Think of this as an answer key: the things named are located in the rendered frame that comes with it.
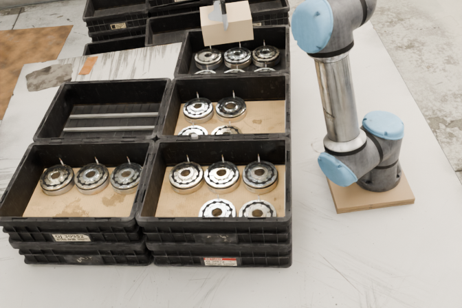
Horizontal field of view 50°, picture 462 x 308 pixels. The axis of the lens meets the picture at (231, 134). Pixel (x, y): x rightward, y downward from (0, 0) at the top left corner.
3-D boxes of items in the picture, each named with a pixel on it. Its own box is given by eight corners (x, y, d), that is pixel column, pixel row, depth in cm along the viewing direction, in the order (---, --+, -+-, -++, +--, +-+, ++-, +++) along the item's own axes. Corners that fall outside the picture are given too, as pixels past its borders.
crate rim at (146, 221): (290, 141, 143) (290, 135, 142) (291, 227, 122) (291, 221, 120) (157, 144, 149) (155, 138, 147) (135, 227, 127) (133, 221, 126)
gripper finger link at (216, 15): (210, 33, 155) (205, 3, 153) (229, 30, 155) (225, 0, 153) (210, 32, 152) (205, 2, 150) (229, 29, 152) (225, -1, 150)
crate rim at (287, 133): (290, 78, 165) (289, 72, 163) (290, 141, 143) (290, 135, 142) (173, 82, 170) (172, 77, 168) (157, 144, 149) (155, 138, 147)
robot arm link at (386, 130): (408, 152, 146) (416, 119, 136) (377, 175, 141) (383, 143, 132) (377, 131, 153) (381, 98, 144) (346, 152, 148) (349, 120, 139)
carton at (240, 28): (249, 20, 168) (247, 0, 163) (254, 39, 159) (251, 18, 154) (203, 27, 168) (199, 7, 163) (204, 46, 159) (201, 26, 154)
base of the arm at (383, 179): (389, 151, 160) (393, 129, 153) (409, 186, 149) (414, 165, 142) (344, 160, 159) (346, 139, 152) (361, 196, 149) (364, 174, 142)
